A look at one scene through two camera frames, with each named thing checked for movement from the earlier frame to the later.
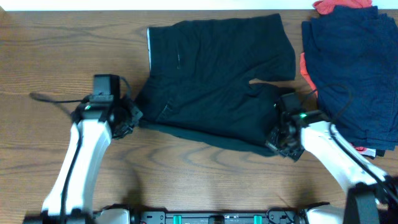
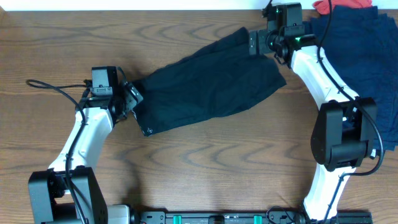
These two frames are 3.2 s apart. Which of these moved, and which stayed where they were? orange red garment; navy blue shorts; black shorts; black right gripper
Moved: black right gripper; black shorts
Stayed: navy blue shorts; orange red garment
